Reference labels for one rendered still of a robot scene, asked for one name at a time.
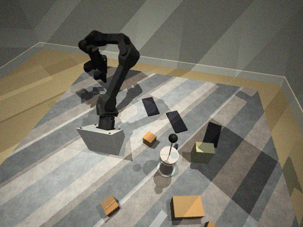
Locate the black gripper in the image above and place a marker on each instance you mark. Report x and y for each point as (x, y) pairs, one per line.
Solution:
(101, 65)

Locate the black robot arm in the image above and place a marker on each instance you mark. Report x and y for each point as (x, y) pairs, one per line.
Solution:
(128, 57)

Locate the brown cardboard box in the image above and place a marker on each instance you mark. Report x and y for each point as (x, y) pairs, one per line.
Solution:
(149, 139)
(209, 224)
(110, 206)

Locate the tan rectangular box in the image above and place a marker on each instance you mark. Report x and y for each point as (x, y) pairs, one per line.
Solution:
(187, 207)

